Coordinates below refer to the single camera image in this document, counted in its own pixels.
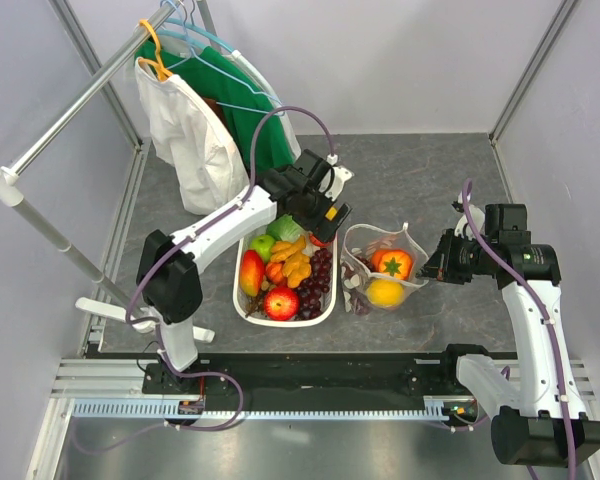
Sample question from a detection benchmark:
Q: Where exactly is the red apple front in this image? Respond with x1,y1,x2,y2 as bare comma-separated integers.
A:
264,287,299,321

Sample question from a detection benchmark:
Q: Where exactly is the green cabbage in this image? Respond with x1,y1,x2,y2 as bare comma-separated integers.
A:
266,214,305,243

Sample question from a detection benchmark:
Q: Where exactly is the yellow ginger root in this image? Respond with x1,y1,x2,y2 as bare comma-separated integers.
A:
270,236,312,288

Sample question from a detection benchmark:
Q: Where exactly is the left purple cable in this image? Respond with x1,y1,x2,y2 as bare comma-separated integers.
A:
69,104,339,454

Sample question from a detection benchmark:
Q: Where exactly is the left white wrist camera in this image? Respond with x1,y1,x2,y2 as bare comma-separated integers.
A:
325,154,354,200

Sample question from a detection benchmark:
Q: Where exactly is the dark purple grape bunch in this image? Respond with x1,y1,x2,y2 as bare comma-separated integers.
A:
340,257,372,316

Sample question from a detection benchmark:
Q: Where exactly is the small orange pumpkin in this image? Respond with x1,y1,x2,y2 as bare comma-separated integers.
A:
265,262,286,286

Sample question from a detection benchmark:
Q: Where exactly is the yellow lemon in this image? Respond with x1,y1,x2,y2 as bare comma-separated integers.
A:
365,279,405,309

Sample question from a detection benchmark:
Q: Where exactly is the red apple back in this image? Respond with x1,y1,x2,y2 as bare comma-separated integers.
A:
309,234,336,248

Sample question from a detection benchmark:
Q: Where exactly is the metal clothes rack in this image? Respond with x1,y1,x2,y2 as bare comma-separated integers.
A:
0,0,216,345

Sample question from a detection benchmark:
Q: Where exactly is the red yellow mango left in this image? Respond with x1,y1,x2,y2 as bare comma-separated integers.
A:
239,250,265,297

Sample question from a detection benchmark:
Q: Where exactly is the light blue cable duct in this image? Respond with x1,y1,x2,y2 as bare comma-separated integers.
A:
72,397,480,421

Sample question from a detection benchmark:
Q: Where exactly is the red apple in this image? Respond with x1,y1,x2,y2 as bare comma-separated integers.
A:
264,287,299,321
309,234,336,248

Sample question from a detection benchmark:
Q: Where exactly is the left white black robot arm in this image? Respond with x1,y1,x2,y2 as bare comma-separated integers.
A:
127,150,353,393

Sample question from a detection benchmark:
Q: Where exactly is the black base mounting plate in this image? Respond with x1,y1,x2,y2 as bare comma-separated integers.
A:
142,344,477,408

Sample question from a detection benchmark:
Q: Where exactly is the white plastic fruit basket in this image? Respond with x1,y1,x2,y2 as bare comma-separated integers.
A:
233,227,338,328

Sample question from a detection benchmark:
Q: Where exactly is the white shirt on hanger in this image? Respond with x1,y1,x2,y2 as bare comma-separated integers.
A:
134,57,249,215

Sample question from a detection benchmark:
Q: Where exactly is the blue clothes hanger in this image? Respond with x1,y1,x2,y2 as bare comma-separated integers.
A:
157,1,283,114

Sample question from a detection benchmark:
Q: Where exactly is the purple cable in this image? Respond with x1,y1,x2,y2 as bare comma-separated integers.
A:
424,178,581,480
69,104,339,454

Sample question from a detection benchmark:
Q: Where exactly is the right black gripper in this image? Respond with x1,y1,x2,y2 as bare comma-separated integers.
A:
416,228,498,285

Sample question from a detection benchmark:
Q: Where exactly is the clear polka dot zip bag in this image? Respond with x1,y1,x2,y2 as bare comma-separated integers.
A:
340,222,428,315

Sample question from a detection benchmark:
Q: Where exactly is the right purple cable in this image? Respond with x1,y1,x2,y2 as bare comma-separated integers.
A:
424,178,581,480

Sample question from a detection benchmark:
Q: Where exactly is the green shirt on hanger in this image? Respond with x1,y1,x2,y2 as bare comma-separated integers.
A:
161,47,295,172

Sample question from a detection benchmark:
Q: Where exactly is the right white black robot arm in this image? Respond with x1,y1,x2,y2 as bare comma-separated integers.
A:
416,201,600,471

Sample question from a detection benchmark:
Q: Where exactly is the green apple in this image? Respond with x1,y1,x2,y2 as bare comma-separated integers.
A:
249,234,277,263

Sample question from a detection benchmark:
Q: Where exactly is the dark grape bunch right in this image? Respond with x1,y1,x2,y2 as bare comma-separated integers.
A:
296,248,333,320

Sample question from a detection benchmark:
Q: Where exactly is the orange clothes hanger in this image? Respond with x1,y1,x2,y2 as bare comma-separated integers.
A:
137,19,172,82

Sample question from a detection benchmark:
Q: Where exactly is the red tomato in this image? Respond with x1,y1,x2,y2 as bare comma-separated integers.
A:
371,249,414,280

